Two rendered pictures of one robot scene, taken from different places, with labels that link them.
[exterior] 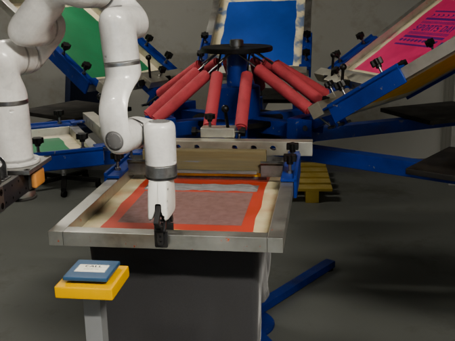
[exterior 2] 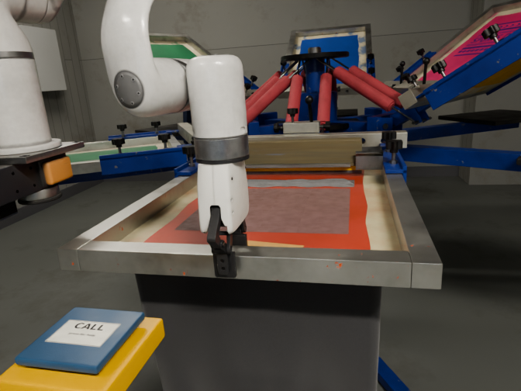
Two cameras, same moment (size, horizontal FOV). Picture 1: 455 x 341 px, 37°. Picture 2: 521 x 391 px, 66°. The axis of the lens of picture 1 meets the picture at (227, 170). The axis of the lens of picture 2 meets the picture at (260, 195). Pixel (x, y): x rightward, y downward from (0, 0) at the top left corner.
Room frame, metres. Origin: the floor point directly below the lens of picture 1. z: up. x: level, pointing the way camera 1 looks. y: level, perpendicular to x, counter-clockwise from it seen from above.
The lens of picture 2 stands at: (1.05, 0.06, 1.24)
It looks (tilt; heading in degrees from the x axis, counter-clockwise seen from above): 16 degrees down; 5
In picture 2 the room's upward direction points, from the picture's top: 4 degrees counter-clockwise
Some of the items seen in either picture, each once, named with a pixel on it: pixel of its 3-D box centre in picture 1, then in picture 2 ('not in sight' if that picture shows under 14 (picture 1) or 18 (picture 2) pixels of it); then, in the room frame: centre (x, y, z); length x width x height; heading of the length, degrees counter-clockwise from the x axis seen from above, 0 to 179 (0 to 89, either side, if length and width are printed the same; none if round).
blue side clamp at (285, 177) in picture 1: (291, 174); (390, 166); (2.16, -0.21, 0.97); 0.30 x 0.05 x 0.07; 172
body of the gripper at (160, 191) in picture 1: (162, 193); (225, 188); (1.59, 0.16, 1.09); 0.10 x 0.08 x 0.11; 172
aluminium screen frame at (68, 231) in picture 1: (193, 195); (277, 192); (1.97, 0.10, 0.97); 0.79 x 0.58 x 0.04; 172
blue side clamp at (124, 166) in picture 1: (125, 171); (202, 168); (2.24, 0.34, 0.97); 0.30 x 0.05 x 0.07; 172
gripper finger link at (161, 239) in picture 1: (160, 235); (221, 259); (1.55, 0.16, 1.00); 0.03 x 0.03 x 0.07; 82
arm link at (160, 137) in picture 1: (147, 140); (197, 95); (1.62, 0.19, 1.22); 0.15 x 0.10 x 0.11; 69
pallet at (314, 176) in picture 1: (254, 181); not in sight; (5.34, -0.21, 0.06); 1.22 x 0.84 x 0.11; 84
